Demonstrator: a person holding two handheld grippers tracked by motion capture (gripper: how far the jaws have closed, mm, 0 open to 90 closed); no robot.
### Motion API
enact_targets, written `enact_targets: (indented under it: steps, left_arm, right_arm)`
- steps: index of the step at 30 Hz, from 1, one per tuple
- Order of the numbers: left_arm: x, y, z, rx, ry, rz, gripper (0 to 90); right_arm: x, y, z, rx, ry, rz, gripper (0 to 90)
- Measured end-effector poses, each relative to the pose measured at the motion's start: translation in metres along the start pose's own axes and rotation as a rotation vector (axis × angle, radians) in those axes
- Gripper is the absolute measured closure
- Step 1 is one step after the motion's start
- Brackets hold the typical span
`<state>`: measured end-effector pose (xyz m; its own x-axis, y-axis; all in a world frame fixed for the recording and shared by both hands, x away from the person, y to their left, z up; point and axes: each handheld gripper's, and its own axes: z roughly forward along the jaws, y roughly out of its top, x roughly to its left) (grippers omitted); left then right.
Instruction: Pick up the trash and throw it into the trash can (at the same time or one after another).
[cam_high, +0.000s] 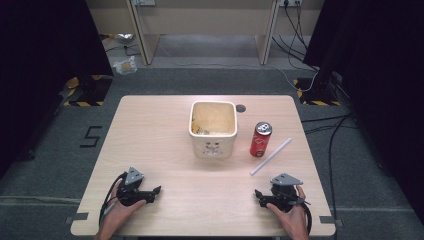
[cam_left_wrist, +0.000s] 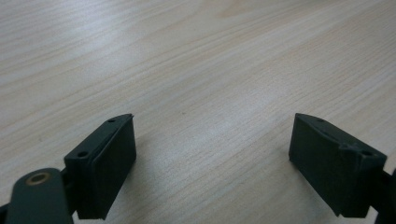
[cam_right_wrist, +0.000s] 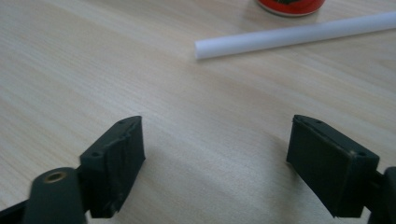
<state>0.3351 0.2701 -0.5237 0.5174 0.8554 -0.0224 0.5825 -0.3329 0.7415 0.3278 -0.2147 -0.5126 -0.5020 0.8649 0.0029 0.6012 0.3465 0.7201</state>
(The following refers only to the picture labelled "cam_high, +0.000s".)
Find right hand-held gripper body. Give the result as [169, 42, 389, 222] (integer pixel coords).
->
[266, 172, 311, 212]

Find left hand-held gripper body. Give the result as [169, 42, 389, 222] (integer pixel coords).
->
[116, 166, 155, 207]

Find person's right hand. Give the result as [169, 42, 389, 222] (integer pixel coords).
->
[266, 185, 310, 235]

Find person's left hand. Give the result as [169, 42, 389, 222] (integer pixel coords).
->
[99, 182, 147, 231]

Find white paper-wrapped straw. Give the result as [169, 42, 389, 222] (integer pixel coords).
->
[249, 137, 293, 177]

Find red soda can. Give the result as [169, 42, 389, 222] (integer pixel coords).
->
[249, 121, 273, 158]

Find stand base with hazard tape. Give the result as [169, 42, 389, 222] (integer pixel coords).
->
[292, 77, 342, 107]
[62, 74, 113, 108]

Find clear plastic bag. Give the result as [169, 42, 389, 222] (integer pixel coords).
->
[112, 55, 139, 77]

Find black curtain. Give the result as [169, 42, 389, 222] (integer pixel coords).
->
[302, 0, 424, 225]
[0, 0, 115, 178]

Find crumpled foil wrapper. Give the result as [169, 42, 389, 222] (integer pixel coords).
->
[112, 32, 135, 45]

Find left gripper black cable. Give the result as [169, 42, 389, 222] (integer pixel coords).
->
[98, 171, 128, 228]

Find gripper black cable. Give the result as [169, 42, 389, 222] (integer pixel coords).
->
[299, 201, 314, 235]
[98, 171, 128, 228]

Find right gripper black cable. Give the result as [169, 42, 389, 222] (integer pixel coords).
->
[299, 201, 314, 235]

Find black floor cables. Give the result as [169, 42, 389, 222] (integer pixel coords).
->
[300, 112, 360, 240]

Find thin black floor cable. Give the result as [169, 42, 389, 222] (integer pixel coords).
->
[104, 42, 142, 57]

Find black hanging power cables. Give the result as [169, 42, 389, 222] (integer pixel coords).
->
[271, 2, 320, 73]

